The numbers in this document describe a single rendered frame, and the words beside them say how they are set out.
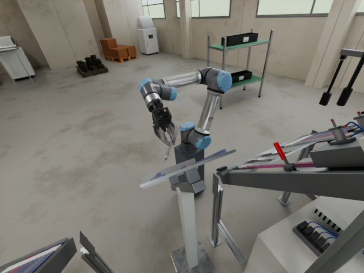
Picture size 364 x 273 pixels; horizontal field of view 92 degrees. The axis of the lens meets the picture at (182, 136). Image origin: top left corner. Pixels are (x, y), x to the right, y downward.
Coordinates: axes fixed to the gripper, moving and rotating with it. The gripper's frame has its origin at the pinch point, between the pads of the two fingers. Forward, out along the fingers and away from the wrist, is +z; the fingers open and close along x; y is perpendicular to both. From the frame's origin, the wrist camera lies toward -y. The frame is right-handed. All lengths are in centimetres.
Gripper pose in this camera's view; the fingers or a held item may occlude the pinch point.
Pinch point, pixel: (170, 143)
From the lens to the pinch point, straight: 76.1
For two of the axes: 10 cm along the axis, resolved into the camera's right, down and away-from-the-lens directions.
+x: 9.1, -3.0, 2.8
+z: 4.0, 8.1, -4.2
